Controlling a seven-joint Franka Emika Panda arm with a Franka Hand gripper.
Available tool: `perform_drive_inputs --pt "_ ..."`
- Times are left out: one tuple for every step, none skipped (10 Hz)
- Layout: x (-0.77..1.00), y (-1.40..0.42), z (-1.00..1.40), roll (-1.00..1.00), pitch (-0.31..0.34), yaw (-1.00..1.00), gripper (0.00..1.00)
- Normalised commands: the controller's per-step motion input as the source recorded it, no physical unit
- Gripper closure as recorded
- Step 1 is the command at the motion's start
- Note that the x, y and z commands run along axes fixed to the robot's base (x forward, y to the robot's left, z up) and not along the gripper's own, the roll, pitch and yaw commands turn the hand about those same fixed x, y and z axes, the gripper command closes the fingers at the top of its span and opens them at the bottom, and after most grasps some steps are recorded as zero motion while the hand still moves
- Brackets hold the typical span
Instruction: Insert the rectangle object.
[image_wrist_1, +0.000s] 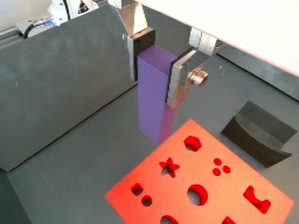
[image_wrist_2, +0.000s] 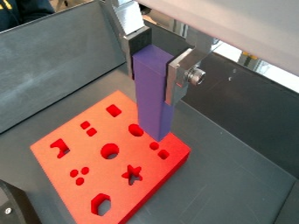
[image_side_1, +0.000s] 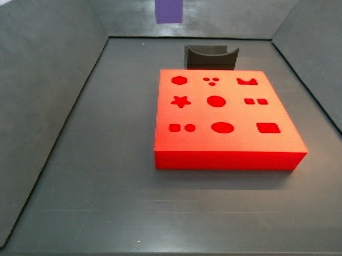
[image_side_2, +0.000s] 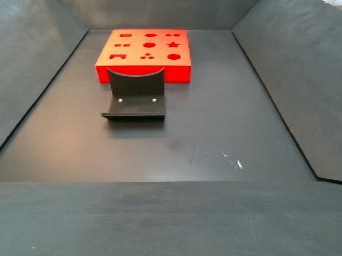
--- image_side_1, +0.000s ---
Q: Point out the purple rectangular peg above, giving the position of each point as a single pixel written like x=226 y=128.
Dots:
x=169 y=11

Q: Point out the red shape-sorting block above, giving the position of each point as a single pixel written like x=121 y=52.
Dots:
x=221 y=121

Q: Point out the black curved holder stand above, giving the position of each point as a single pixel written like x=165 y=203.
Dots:
x=210 y=57

